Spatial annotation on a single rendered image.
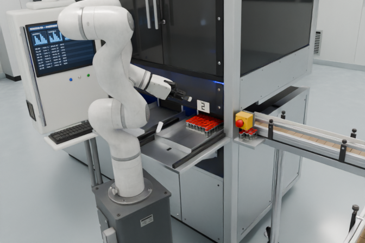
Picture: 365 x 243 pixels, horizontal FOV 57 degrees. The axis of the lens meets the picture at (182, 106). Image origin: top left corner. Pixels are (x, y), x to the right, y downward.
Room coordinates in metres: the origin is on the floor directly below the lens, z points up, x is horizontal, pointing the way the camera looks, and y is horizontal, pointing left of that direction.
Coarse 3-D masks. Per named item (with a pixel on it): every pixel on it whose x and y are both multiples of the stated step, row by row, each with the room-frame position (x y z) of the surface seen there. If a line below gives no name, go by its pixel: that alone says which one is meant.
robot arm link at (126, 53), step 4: (128, 44) 1.28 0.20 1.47; (124, 48) 1.28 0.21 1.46; (128, 48) 1.29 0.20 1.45; (132, 48) 1.33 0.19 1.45; (124, 52) 1.28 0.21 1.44; (128, 52) 1.30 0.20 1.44; (124, 56) 1.29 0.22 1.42; (128, 56) 1.30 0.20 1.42; (124, 60) 1.29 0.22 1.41; (128, 60) 1.30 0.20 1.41; (124, 64) 1.29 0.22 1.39; (128, 64) 1.29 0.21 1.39; (124, 68) 1.28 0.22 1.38; (128, 68) 1.29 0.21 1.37; (128, 72) 1.29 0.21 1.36; (128, 76) 1.29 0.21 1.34; (128, 80) 1.30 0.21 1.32; (132, 84) 1.35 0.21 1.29
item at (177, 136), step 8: (184, 120) 1.77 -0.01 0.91; (168, 128) 1.68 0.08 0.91; (176, 128) 1.72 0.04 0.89; (184, 128) 1.72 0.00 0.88; (160, 136) 1.57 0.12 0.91; (168, 136) 1.63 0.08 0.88; (176, 136) 1.63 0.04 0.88; (184, 136) 1.62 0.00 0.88; (192, 136) 1.62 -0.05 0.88; (200, 136) 1.61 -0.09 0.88; (216, 136) 1.58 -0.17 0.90; (168, 144) 1.53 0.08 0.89; (176, 144) 1.49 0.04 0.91; (184, 144) 1.53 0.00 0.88; (192, 144) 1.53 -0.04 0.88; (200, 144) 1.48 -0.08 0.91
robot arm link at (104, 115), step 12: (96, 108) 1.16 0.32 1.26; (108, 108) 1.15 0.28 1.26; (120, 108) 1.15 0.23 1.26; (96, 120) 1.14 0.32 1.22; (108, 120) 1.13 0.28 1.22; (120, 120) 1.13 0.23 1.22; (108, 132) 1.15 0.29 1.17; (120, 132) 1.20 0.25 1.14; (120, 144) 1.14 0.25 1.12; (132, 144) 1.16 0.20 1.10; (120, 156) 1.13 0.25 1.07; (132, 156) 1.14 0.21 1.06
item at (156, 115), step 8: (152, 104) 2.05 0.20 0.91; (152, 112) 1.97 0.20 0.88; (160, 112) 1.97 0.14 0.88; (168, 112) 1.96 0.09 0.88; (176, 112) 1.95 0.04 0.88; (184, 112) 1.90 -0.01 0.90; (152, 120) 1.85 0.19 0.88; (160, 120) 1.84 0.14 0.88; (168, 120) 1.80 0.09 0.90; (144, 128) 1.75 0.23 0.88; (152, 128) 1.70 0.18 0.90
